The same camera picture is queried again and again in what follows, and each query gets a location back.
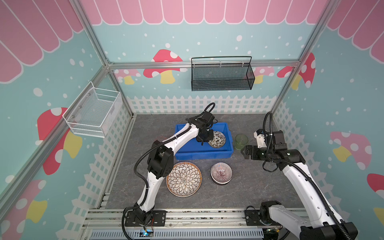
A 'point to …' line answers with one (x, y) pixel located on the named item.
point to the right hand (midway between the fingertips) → (249, 150)
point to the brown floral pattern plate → (184, 179)
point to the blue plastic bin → (195, 151)
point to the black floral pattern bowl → (218, 141)
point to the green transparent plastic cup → (241, 140)
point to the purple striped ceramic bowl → (221, 173)
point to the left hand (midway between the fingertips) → (209, 141)
